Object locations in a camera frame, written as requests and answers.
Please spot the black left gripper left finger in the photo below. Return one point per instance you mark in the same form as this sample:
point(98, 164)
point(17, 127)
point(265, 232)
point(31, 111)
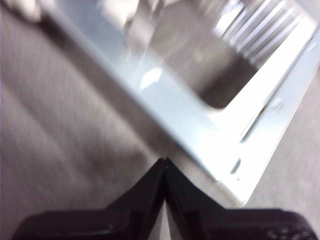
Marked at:
point(87, 225)

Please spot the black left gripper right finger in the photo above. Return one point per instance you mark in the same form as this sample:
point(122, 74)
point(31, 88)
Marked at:
point(237, 225)

